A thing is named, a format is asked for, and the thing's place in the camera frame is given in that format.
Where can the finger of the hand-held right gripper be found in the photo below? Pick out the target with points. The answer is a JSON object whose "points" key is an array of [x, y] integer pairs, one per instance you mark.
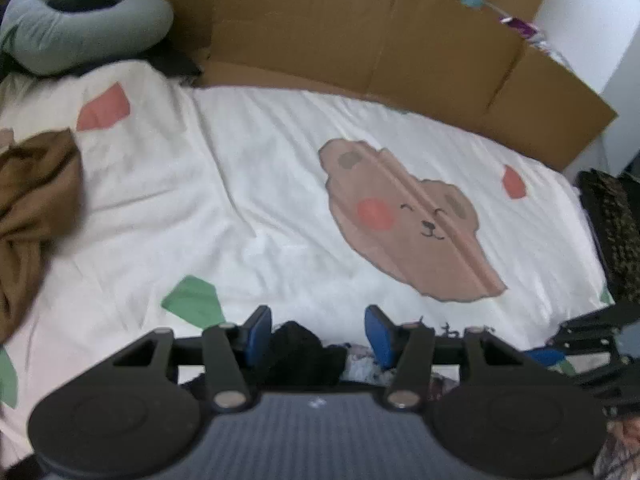
{"points": [[547, 356], [620, 385]]}

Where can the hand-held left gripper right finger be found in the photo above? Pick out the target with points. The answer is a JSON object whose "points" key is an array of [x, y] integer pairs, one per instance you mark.
{"points": [[380, 335]]}

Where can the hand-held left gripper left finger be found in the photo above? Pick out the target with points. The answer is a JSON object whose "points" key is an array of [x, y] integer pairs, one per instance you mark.
{"points": [[259, 335]]}

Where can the black garment with patterned lining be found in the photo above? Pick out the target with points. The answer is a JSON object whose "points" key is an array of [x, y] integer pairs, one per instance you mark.
{"points": [[300, 350]]}

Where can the leopard print garment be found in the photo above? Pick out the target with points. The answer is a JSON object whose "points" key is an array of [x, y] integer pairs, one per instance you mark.
{"points": [[617, 230]]}

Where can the bear printed white blanket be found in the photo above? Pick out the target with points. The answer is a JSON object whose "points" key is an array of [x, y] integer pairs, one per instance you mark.
{"points": [[250, 185]]}

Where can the brown garment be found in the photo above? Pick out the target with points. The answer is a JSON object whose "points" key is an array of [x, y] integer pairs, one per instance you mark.
{"points": [[35, 185]]}

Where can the flat cardboard sheet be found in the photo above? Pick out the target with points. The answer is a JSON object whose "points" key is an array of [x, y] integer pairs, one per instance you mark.
{"points": [[350, 35]]}

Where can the white cabinet panel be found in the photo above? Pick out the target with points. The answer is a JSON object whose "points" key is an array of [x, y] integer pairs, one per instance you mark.
{"points": [[600, 35]]}

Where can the purple white tissue pack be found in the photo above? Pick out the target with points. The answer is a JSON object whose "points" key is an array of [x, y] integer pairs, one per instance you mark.
{"points": [[520, 27]]}

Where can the grey neck pillow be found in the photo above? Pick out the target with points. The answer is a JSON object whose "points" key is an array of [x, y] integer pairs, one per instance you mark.
{"points": [[100, 30]]}

